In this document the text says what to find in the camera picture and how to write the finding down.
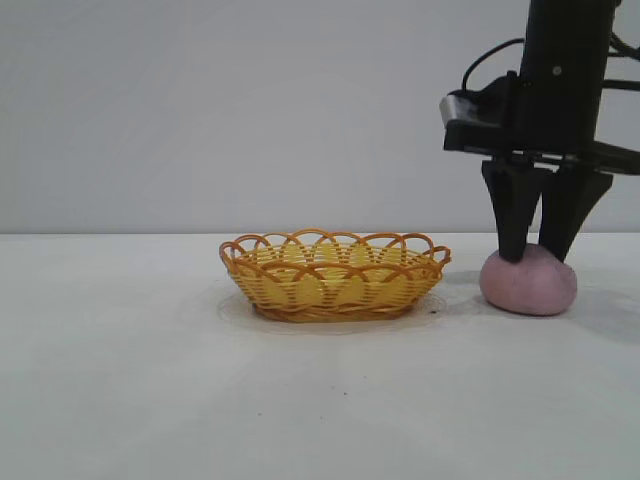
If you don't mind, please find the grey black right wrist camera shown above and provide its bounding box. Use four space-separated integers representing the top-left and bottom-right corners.
439 71 522 126

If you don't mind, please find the yellow woven wicker basket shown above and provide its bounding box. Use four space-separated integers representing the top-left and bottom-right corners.
218 228 452 324

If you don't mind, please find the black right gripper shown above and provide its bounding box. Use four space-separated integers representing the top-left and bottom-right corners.
443 12 640 264

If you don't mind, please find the pink round bun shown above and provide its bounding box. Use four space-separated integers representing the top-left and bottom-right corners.
479 243 579 317

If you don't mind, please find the black cable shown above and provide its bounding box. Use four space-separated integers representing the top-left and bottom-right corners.
462 37 526 94
602 27 640 96

